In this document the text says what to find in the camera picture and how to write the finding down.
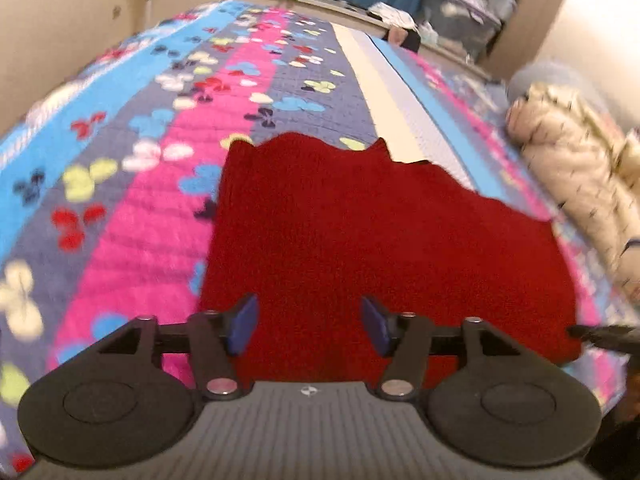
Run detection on striped butterfly print bedspread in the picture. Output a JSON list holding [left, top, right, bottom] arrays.
[[0, 0, 632, 476]]

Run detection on grey patterned storage bag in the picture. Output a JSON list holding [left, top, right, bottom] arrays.
[[421, 0, 503, 64]]

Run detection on cream quilted jacket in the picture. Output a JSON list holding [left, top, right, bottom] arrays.
[[505, 82, 640, 306]]

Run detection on red knit sweater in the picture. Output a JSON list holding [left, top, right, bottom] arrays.
[[199, 132, 584, 397]]

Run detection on grey pillow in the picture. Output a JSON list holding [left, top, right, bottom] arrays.
[[507, 59, 612, 107]]

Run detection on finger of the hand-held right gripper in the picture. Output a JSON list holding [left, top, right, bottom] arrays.
[[566, 325, 640, 357]]

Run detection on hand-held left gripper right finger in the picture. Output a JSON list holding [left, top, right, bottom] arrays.
[[361, 295, 526, 401]]

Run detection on pile of light clothes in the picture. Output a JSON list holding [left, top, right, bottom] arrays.
[[367, 2, 419, 29]]

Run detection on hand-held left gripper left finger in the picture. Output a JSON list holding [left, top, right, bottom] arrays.
[[95, 293, 260, 402]]

